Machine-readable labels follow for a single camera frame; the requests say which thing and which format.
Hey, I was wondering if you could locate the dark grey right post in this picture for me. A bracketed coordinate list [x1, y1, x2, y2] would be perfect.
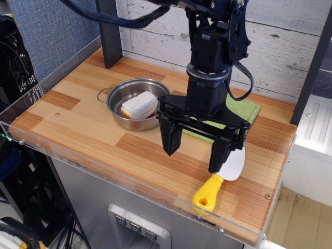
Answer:
[290, 7, 331, 126]

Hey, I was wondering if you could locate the dark grey post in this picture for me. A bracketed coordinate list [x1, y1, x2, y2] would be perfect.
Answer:
[95, 0, 123, 68]
[290, 7, 331, 126]

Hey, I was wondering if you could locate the silver button control panel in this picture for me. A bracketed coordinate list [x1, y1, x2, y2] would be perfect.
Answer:
[108, 203, 172, 248]

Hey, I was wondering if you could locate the yellow handled white toy knife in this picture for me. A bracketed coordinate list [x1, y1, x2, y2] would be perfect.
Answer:
[192, 148, 246, 216]

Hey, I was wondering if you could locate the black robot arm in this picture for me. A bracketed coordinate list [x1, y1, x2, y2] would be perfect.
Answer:
[157, 1, 251, 173]

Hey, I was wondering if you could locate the small stainless steel pot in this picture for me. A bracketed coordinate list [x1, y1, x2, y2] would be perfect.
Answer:
[97, 78, 171, 131]

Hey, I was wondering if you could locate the white orange mushroom stem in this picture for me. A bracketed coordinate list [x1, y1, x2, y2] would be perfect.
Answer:
[120, 91, 158, 120]

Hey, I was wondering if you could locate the black braided cable sleeve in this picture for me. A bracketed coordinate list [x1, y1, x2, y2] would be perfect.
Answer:
[59, 0, 171, 30]

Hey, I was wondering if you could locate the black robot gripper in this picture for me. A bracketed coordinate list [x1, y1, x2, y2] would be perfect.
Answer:
[157, 67, 251, 173]

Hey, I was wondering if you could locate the stainless steel cabinet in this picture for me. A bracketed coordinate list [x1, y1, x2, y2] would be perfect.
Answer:
[52, 159, 243, 248]

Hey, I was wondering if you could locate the dark grey left post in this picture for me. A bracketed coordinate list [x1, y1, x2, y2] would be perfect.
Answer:
[95, 0, 123, 68]

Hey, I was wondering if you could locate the black plastic crate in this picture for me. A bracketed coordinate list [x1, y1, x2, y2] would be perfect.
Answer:
[1, 15, 38, 103]

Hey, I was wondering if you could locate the white ribbed appliance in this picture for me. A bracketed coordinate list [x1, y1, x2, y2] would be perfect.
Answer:
[282, 95, 331, 206]

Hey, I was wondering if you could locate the green folded cloth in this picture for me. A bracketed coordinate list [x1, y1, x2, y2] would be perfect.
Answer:
[181, 93, 261, 144]

